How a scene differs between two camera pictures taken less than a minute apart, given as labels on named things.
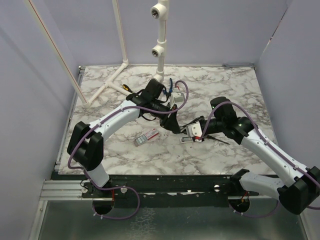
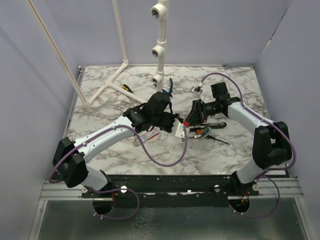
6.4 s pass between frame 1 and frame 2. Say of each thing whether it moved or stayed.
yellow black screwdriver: stayed
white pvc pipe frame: stayed
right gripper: moved
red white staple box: stayed
